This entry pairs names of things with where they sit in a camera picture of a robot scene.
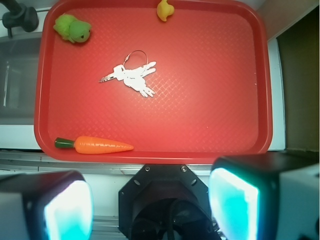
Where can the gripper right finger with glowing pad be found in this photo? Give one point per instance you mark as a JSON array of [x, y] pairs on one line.
[[270, 196]]

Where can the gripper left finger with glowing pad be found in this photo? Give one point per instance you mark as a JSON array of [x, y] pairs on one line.
[[46, 206]]

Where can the orange toy carrot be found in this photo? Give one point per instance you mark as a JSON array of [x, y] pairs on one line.
[[90, 145]]

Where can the red plastic tray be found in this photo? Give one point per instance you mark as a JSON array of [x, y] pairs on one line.
[[212, 82]]

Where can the silver key bunch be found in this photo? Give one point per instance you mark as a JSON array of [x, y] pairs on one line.
[[133, 78]]

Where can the grey metal sink basin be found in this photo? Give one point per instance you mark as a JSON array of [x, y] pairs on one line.
[[19, 57]]

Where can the green plush turtle toy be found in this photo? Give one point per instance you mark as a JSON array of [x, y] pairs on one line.
[[72, 29]]

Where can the yellow rubber duck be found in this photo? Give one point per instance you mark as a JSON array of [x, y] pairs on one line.
[[164, 10]]

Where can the black octagonal mount plate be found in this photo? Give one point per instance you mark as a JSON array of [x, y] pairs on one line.
[[165, 202]]

